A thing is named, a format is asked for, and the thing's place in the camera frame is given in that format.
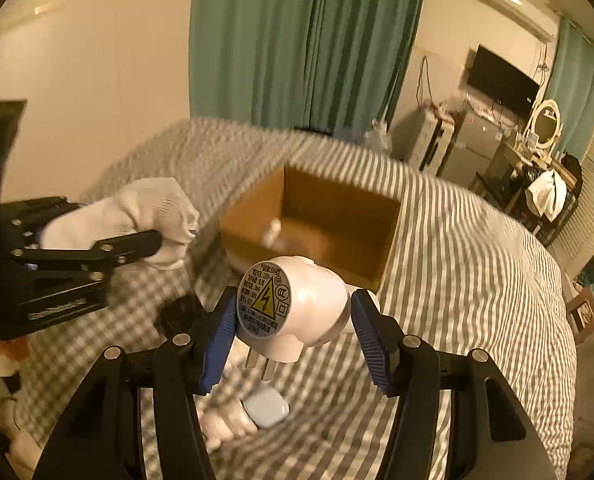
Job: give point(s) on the small blue-white case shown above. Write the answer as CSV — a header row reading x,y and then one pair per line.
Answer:
x,y
266,407

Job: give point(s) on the small grey fridge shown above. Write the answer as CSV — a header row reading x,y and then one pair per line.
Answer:
x,y
472,147

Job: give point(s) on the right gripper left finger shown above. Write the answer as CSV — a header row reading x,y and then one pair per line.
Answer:
x,y
98,435

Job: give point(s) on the white sock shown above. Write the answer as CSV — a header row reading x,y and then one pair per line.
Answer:
x,y
157,204

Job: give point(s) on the black wall television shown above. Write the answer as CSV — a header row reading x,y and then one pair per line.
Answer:
x,y
503,82

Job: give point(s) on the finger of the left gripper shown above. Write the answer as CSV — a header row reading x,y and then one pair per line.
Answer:
x,y
104,254

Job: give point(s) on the white cloth on chair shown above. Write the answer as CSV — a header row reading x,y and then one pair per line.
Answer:
x,y
545,197

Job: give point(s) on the oval vanity mirror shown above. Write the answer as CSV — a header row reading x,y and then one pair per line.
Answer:
x,y
544,126

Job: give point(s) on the black hair scrunchie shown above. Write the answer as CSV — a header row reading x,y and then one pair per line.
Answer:
x,y
178,315

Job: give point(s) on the brown cardboard box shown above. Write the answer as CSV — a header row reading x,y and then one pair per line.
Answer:
x,y
335,224

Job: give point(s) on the black chair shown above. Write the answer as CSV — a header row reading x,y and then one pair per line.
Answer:
x,y
505,188

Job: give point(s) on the grey checked bed cover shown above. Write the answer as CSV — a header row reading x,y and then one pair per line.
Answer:
x,y
461,276

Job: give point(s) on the green window curtain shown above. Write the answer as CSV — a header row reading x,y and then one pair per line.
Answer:
x,y
571,85

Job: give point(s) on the wooden picture frame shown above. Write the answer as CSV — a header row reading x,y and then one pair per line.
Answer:
x,y
580,314

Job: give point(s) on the white hair dryer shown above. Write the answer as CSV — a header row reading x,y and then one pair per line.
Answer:
x,y
289,303

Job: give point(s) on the white bottle in box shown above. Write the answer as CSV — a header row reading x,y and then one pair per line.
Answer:
x,y
271,233

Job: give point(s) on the white air conditioner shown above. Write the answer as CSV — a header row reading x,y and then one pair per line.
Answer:
x,y
525,14

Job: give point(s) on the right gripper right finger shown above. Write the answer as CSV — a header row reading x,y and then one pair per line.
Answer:
x,y
490,437

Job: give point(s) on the grey suitcase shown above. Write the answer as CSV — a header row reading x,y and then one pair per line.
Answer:
x,y
429,140

